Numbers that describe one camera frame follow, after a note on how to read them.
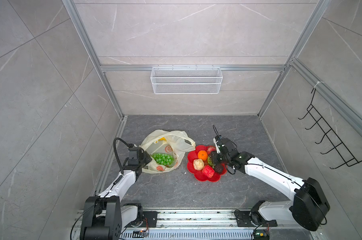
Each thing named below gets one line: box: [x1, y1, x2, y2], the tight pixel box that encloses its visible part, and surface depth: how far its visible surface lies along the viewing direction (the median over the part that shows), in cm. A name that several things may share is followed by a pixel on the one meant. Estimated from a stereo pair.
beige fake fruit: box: [193, 158, 205, 171], surface depth 88 cm
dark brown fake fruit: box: [214, 164, 223, 174], surface depth 87 cm
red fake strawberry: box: [201, 165, 215, 178], surface depth 86 cm
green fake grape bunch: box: [151, 152, 175, 167], surface depth 92 cm
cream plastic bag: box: [139, 129, 196, 174], surface depth 94 cm
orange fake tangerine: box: [197, 150, 208, 161], surface depth 93 cm
